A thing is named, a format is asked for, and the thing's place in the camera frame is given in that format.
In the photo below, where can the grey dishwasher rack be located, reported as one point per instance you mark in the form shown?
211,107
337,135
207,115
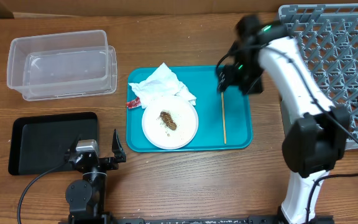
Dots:
327,36

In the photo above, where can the brown food scrap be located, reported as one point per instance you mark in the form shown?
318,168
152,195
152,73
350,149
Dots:
168,120

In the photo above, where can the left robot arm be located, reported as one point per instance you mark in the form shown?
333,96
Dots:
86,196

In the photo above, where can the crumpled white paper napkin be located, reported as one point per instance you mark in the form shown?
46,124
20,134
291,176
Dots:
162,82

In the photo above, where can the red sauce packet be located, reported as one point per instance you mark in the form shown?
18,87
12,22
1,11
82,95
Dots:
133,103

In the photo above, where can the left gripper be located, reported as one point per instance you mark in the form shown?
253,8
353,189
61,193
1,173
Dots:
112,163

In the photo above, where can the clear plastic storage bin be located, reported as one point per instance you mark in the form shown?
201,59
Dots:
59,64

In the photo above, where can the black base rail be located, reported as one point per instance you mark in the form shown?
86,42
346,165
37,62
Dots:
253,219

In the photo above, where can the teal serving tray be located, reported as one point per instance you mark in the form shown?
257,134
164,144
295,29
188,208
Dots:
201,82

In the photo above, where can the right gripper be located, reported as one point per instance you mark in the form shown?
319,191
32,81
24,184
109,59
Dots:
229,78

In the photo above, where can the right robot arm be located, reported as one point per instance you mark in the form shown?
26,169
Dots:
315,129

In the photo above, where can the large white plate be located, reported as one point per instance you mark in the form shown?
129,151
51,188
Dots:
183,114

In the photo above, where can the black plastic tray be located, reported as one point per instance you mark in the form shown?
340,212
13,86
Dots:
38,143

